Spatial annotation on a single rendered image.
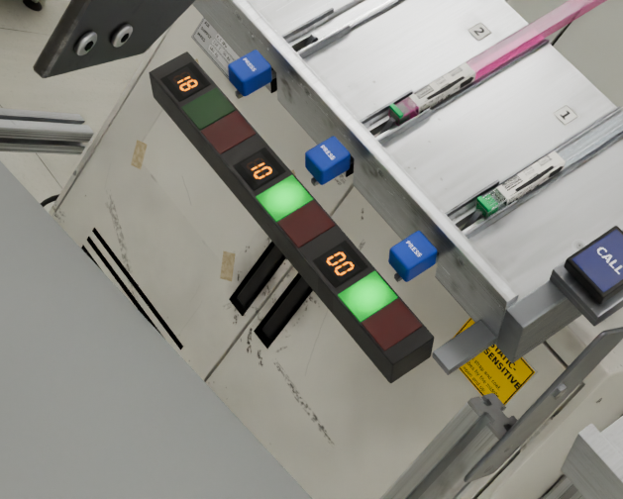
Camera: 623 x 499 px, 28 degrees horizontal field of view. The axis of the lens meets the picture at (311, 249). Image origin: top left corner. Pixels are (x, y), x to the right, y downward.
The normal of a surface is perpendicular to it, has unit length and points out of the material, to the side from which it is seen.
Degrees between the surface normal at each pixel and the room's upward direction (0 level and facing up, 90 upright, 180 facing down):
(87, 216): 90
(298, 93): 133
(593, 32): 90
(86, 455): 0
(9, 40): 0
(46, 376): 0
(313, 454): 89
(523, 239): 43
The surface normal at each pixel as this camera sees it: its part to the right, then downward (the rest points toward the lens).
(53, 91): 0.54, -0.72
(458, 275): -0.81, 0.51
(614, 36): -0.60, 0.03
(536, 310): 0.00, -0.51
